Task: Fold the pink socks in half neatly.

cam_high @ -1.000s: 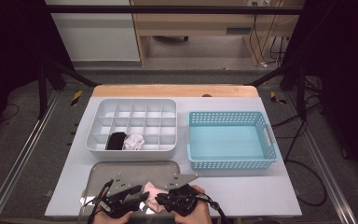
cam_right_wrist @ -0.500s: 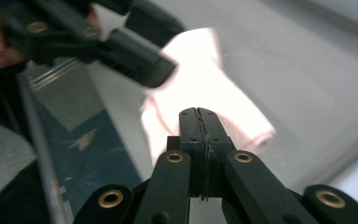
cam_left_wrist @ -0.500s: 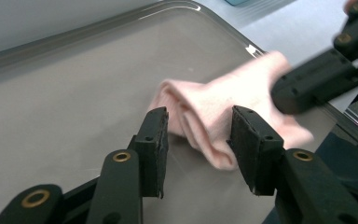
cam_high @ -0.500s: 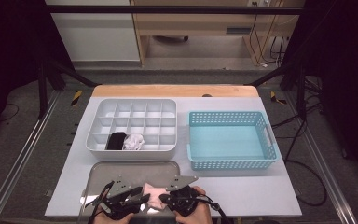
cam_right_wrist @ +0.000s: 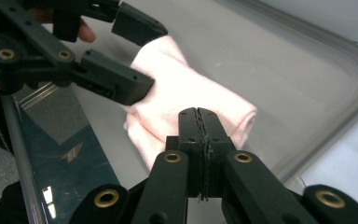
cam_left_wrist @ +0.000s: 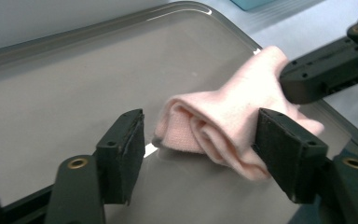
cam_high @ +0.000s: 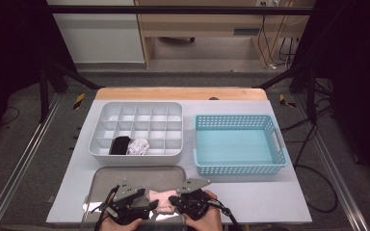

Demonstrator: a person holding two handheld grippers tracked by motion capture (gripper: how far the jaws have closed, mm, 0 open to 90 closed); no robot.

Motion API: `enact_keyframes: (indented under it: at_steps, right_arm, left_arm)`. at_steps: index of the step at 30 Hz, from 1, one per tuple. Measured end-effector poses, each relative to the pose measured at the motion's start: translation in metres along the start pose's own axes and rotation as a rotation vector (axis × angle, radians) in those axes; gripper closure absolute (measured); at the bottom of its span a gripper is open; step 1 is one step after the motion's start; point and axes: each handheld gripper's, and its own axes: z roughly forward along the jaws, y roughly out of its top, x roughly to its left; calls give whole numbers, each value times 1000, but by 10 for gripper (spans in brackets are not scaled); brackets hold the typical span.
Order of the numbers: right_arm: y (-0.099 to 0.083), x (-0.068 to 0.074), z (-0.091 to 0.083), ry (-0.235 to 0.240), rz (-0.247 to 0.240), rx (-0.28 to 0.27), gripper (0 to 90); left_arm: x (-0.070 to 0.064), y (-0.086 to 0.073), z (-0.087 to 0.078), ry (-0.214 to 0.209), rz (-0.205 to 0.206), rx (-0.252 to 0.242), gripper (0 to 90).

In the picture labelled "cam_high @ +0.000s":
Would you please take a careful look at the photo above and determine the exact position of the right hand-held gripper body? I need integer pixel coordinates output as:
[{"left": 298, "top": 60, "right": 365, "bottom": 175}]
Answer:
[{"left": 174, "top": 177, "right": 212, "bottom": 221}]

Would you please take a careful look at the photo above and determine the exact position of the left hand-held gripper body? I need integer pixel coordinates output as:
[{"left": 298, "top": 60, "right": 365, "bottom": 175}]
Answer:
[{"left": 104, "top": 179, "right": 151, "bottom": 225}]

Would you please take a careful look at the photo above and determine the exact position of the pink sock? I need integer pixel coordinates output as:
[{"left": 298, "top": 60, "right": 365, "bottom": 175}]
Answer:
[{"left": 148, "top": 190, "right": 178, "bottom": 215}]

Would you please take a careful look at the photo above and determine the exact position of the translucent grey box lid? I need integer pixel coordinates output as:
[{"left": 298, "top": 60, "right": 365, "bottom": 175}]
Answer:
[{"left": 80, "top": 166, "right": 188, "bottom": 231}]

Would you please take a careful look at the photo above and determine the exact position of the white divided storage box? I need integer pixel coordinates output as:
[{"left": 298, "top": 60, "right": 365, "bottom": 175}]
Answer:
[{"left": 89, "top": 101, "right": 184, "bottom": 167}]

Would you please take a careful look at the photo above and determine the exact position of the blue perforated plastic basket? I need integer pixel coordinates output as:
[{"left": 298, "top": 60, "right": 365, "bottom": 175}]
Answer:
[{"left": 192, "top": 114, "right": 292, "bottom": 177}]

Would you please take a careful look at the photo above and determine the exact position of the person's right hand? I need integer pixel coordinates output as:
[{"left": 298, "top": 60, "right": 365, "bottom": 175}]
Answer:
[{"left": 183, "top": 189, "right": 224, "bottom": 231}]

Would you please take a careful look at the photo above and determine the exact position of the person's left hand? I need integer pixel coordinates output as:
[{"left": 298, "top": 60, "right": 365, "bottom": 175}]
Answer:
[{"left": 99, "top": 218, "right": 144, "bottom": 231}]

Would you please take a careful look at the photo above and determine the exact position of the pale grey table mat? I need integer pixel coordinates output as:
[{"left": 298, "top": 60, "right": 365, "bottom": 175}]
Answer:
[{"left": 46, "top": 99, "right": 313, "bottom": 225}]

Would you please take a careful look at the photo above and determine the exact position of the yellow black striped tape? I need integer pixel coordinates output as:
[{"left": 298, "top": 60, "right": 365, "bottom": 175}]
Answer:
[
  {"left": 278, "top": 93, "right": 297, "bottom": 109},
  {"left": 72, "top": 92, "right": 87, "bottom": 111}
]

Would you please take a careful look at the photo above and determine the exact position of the black metal stand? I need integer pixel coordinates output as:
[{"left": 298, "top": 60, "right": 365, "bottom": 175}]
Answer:
[
  {"left": 256, "top": 61, "right": 319, "bottom": 124},
  {"left": 38, "top": 61, "right": 105, "bottom": 124}
]

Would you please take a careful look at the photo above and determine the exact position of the white cabinet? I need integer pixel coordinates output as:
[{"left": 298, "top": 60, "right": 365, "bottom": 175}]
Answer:
[{"left": 46, "top": 0, "right": 146, "bottom": 64}]

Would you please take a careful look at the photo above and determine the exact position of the wooden desk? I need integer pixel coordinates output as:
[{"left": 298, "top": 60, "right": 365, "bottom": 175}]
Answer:
[{"left": 134, "top": 0, "right": 316, "bottom": 69}]

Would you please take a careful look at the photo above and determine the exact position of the black curtain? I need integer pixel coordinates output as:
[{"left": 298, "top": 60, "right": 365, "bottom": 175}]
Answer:
[
  {"left": 0, "top": 0, "right": 78, "bottom": 152},
  {"left": 292, "top": 0, "right": 370, "bottom": 187}
]

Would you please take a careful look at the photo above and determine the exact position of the white power strip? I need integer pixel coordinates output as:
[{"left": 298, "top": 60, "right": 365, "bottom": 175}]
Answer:
[{"left": 256, "top": 0, "right": 290, "bottom": 8}]

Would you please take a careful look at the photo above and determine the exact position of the right hand-held gripper cable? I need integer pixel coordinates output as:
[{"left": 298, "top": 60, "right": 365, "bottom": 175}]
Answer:
[{"left": 208, "top": 198, "right": 243, "bottom": 231}]

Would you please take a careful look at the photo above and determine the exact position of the aluminium frame rail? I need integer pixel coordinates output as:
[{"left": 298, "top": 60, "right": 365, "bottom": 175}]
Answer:
[
  {"left": 293, "top": 94, "right": 370, "bottom": 231},
  {"left": 0, "top": 92, "right": 64, "bottom": 231}
]

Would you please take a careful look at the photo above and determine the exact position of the black floor cable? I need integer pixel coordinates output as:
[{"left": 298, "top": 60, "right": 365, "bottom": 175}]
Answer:
[{"left": 280, "top": 105, "right": 339, "bottom": 214}]

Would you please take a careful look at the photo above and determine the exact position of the yellow cable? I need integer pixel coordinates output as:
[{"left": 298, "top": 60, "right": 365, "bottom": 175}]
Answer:
[{"left": 261, "top": 0, "right": 295, "bottom": 66}]

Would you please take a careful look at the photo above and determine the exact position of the black horizontal frame bar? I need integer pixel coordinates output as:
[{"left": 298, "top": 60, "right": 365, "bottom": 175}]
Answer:
[{"left": 46, "top": 5, "right": 316, "bottom": 16}]

